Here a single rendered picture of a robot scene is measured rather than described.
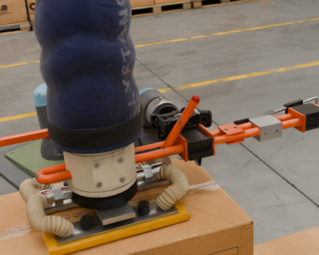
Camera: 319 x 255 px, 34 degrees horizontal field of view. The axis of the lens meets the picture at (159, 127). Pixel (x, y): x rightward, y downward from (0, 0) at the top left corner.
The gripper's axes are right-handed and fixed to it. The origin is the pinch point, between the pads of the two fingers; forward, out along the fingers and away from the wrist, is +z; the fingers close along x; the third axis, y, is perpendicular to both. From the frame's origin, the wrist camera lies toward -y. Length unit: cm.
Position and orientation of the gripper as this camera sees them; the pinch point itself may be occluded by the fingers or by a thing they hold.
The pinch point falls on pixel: (202, 139)
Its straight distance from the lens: 136.9
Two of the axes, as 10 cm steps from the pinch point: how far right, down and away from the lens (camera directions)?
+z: 3.7, 3.4, -8.7
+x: -0.7, -9.2, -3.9
